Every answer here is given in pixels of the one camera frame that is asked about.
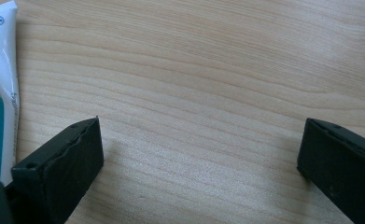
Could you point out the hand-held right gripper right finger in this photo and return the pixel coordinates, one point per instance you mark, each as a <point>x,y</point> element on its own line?
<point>342,165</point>

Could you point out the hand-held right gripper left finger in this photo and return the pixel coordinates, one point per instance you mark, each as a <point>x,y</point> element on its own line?
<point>58,174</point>

